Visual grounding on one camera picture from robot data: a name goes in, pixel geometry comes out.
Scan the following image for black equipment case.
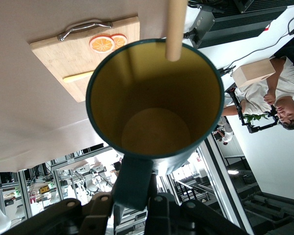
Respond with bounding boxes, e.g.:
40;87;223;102
183;0;294;49

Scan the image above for light wooden box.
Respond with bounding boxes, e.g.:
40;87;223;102
232;58;277;88

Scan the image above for person in white t-shirt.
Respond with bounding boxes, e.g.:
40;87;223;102
221;36;294;132

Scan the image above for aluminium frame workstations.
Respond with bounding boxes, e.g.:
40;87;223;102
0;144;147;235

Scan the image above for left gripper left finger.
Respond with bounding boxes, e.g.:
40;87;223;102
2;192;114;235

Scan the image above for black camera rig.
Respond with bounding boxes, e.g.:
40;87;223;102
224;83;280;134

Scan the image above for thin black cable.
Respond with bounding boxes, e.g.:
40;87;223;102
219;9;294;74

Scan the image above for orange slice toy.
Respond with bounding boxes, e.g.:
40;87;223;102
109;33;127;51
89;34;116;54

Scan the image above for small distant person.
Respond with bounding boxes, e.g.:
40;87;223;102
212;122;234;147

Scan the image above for yellow plastic fork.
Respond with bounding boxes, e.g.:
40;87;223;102
63;70;96;83

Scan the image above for green plant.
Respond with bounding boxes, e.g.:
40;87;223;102
244;113;269;125

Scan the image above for teal cup yellow inside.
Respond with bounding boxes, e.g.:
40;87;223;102
85;38;225;212

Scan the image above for wooden mug rack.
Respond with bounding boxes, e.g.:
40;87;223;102
166;0;189;62

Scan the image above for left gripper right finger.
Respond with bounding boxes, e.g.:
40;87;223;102
144;193;247;235

